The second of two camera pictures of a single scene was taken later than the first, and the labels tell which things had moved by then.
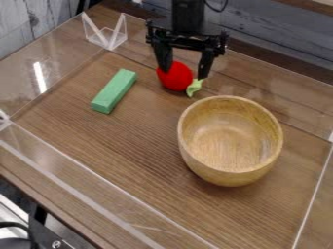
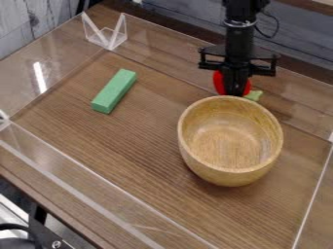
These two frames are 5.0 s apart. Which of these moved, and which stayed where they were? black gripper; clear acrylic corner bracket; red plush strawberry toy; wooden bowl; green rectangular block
Moved: black gripper; red plush strawberry toy
Stayed: wooden bowl; green rectangular block; clear acrylic corner bracket
